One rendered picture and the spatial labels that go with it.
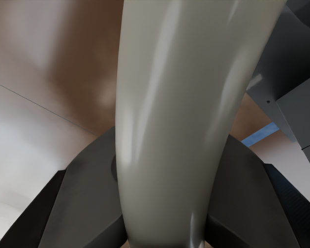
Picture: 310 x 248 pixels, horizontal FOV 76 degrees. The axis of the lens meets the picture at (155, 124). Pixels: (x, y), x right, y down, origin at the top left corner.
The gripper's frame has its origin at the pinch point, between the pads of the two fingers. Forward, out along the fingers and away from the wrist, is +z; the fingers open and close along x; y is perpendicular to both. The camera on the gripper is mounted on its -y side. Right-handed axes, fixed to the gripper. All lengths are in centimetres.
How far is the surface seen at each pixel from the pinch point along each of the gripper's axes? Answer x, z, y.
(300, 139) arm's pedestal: 70, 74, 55
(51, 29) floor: -63, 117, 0
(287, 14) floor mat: 62, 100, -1
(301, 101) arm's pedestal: 79, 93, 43
